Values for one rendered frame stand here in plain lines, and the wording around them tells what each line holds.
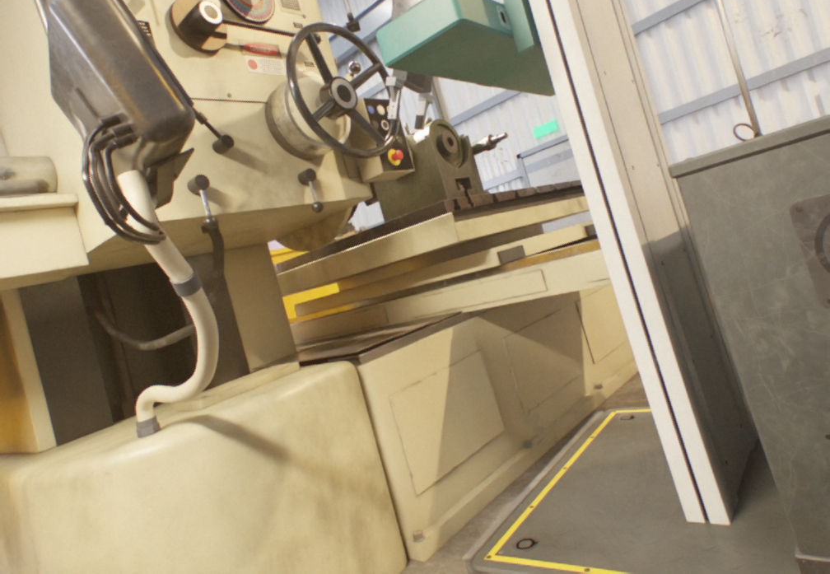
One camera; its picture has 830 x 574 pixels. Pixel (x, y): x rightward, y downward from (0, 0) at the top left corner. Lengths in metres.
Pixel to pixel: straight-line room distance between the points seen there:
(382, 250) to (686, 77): 7.17
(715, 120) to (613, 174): 7.75
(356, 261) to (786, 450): 1.63
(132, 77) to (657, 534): 0.99
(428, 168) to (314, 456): 0.99
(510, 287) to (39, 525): 1.41
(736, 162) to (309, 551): 1.30
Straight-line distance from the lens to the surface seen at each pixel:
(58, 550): 1.64
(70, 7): 0.91
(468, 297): 2.07
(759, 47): 8.67
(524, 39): 1.01
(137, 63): 0.88
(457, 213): 1.96
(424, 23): 0.92
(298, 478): 1.59
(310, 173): 1.63
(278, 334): 2.29
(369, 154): 1.52
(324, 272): 2.33
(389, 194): 2.09
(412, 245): 1.96
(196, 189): 1.46
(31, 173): 1.74
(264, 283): 2.29
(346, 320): 2.57
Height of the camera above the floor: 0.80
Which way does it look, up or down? 2 degrees up
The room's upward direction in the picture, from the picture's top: 16 degrees counter-clockwise
